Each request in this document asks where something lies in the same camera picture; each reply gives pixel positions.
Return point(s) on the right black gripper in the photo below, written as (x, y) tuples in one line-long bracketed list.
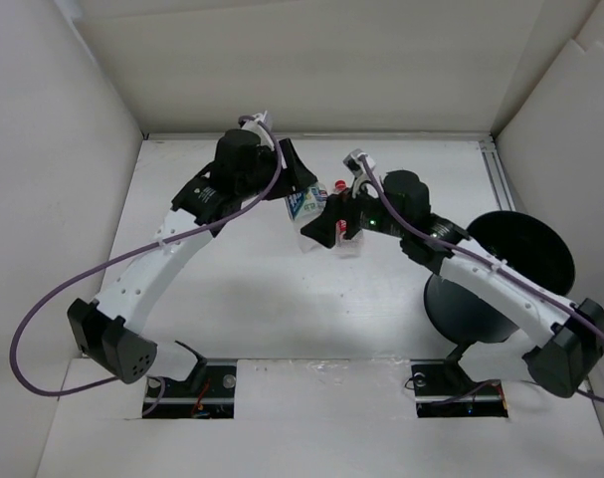
[(338, 206)]

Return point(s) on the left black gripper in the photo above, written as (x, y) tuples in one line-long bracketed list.
[(286, 183)]

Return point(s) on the clear bottle blue white label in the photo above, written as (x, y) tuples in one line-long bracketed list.
[(303, 207)]

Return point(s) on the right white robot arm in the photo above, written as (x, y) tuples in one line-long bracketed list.
[(560, 366)]

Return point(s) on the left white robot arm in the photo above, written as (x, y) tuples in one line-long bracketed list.
[(108, 329)]

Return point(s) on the dark blue round bin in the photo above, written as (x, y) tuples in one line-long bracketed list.
[(512, 275)]

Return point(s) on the clear bottle red cap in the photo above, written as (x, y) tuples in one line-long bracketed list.
[(347, 248)]

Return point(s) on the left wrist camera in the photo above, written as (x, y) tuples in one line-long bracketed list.
[(259, 123)]

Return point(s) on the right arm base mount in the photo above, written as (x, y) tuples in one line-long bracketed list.
[(443, 390)]

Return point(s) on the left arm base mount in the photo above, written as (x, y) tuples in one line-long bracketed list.
[(213, 399)]

